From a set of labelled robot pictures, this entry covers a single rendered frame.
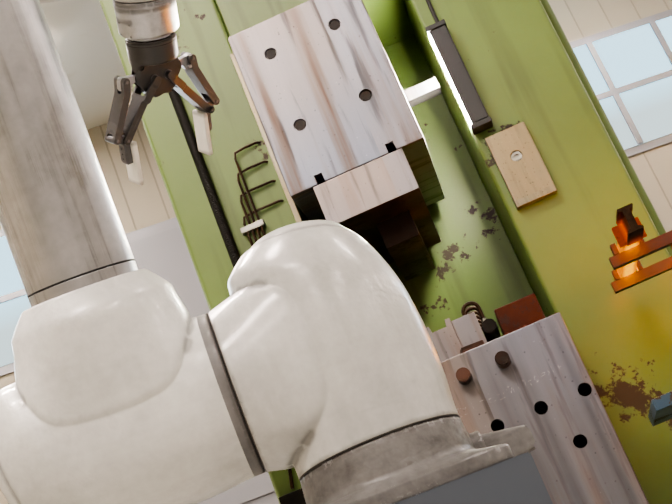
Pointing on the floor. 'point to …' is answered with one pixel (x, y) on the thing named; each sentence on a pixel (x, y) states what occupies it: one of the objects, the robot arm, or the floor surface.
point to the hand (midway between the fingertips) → (170, 160)
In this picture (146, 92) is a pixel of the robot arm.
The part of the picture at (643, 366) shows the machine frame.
